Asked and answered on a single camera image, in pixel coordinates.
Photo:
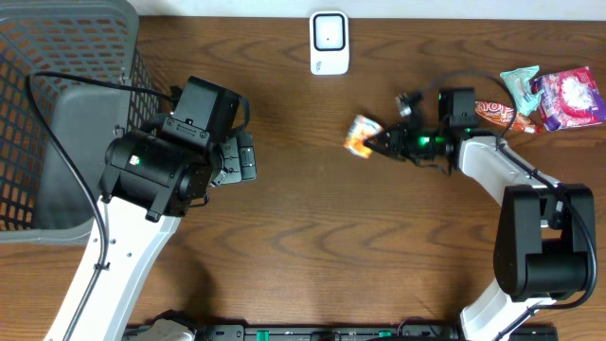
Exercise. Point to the red purple snack bag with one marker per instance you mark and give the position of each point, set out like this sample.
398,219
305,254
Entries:
569,99

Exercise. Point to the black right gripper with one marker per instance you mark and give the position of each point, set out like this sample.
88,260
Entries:
396,145

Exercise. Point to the orange Top chocolate bar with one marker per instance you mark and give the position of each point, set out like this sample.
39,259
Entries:
500,114

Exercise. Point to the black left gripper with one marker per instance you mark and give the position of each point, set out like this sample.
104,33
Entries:
244,156

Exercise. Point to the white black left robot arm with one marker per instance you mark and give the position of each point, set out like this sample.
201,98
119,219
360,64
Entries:
152,176

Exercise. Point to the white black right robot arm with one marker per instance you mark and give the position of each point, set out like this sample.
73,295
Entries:
545,255

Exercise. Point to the mint green snack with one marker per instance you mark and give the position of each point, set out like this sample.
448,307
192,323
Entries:
518,82

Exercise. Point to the grey plastic mesh basket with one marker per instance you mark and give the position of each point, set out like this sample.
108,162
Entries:
72,81

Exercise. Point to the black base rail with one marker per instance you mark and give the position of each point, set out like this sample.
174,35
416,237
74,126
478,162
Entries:
418,331

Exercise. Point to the small orange white candy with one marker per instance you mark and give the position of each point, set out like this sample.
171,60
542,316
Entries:
361,129

